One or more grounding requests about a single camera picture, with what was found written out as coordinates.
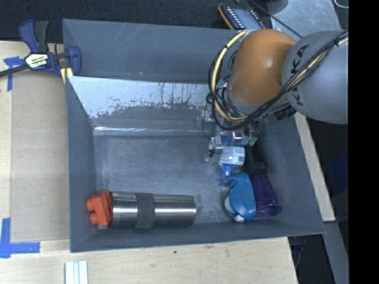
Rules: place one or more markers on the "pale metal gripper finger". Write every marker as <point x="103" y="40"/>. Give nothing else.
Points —
<point x="216" y="151"/>
<point x="217" y="143"/>

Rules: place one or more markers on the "blue spray bottle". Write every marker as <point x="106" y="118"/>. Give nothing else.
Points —
<point x="241" y="197"/>

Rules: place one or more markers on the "grey metal bin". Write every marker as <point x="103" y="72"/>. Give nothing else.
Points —
<point x="154" y="164"/>

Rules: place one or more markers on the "purple plastic cup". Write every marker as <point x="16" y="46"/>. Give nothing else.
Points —
<point x="266" y="198"/>

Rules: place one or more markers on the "steel cup with dark band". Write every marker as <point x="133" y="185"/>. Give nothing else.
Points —
<point x="171" y="210"/>

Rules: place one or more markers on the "orange toy brick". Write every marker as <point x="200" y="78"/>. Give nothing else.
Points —
<point x="100" y="207"/>

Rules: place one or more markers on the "black cylinder on white bracket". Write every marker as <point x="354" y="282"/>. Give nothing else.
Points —
<point x="285" y="114"/>

